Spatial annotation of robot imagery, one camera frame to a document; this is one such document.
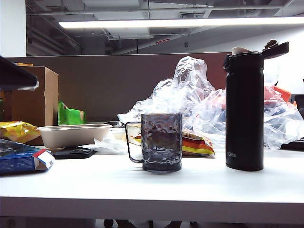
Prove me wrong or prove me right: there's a black thermos flask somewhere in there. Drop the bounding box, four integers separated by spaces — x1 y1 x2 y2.
223 40 290 172

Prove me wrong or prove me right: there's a smoky textured glass mug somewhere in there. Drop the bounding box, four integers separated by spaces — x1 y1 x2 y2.
125 113 183 173

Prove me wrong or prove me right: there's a white plastic food container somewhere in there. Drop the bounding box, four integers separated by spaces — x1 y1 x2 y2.
110 128 128 142

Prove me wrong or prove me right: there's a clear crumpled plastic bag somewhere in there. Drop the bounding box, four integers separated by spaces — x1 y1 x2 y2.
193 82 304 151
117 56 217 133

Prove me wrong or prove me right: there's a white crumpled tissue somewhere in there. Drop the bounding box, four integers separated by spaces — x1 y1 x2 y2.
79 132 129 155

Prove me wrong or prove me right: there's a striped orange yellow snack bag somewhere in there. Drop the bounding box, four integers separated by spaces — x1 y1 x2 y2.
129 129 216 158

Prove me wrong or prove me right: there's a brown desk partition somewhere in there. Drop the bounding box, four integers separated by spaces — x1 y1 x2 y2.
9 53 228 124

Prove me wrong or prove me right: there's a green snack package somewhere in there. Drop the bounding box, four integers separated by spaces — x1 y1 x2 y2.
58 101 87 126

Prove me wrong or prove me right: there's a beige paper pulp bowl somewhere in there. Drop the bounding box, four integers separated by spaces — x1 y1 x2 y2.
37 123 113 149

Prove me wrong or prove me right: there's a black phone case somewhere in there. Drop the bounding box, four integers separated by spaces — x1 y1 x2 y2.
52 147 97 160

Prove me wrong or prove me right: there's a long ceiling light strip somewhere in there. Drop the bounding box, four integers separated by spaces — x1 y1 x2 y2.
58 16 304 29

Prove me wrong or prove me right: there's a ceiling air vent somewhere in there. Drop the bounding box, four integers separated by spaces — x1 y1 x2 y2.
179 11 206 19

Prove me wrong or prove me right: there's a brown cardboard box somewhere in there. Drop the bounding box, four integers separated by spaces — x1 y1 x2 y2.
11 66 59 128

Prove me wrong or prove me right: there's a blue package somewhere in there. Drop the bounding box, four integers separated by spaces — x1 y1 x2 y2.
266 104 299 119

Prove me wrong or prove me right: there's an orange red package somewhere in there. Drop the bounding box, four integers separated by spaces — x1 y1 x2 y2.
211 85 292 110

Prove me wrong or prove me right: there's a yellow chip bag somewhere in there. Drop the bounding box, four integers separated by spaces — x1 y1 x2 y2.
0 121 41 144

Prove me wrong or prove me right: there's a black flat panel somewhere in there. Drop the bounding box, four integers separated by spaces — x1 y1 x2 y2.
0 56 40 91

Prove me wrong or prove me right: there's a blue cardboard box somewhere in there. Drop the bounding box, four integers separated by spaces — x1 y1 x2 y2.
0 138 55 175

